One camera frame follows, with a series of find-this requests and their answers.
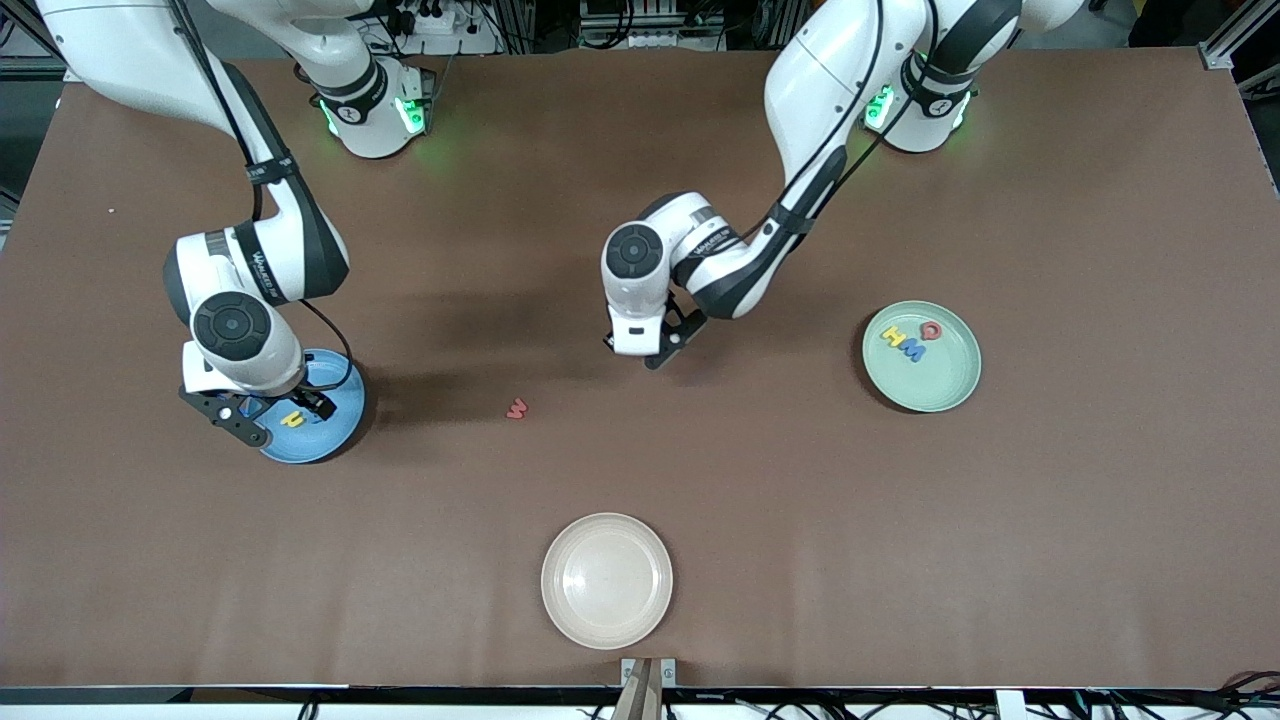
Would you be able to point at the white power strip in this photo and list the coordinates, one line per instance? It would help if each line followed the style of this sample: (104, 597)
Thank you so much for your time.
(450, 45)
(655, 40)

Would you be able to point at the yellow foam letter h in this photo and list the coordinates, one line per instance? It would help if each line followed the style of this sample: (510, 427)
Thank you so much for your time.
(893, 335)
(292, 420)

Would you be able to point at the pale green plate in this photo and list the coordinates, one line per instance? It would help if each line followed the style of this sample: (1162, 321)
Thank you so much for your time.
(940, 385)

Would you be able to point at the brown table cover mat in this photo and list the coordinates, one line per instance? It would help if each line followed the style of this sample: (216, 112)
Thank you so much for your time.
(640, 480)

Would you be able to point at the red foam letter w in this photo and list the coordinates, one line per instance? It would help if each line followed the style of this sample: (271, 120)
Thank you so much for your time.
(516, 409)

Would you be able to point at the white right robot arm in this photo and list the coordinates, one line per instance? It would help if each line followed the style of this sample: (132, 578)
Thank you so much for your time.
(150, 60)

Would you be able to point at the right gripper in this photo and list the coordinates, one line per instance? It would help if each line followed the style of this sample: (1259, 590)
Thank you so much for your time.
(296, 399)

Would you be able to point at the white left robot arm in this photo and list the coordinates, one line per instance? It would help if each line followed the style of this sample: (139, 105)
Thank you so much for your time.
(830, 70)

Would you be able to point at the blue foam letter M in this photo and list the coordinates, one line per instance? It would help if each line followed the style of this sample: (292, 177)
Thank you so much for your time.
(912, 351)

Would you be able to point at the grey metal bracket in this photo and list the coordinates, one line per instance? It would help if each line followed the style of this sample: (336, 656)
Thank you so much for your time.
(668, 672)

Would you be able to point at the aluminium frame profile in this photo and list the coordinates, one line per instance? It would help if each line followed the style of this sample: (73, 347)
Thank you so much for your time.
(20, 65)
(1225, 50)

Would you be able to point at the red foam letter Q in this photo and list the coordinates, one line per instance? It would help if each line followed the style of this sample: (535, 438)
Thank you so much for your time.
(926, 330)

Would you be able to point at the beige plate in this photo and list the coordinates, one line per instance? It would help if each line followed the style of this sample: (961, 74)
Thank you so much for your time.
(607, 580)

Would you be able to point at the blue plate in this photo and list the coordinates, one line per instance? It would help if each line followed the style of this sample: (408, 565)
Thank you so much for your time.
(330, 440)

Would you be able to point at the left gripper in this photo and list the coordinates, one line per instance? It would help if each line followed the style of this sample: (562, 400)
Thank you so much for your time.
(608, 339)

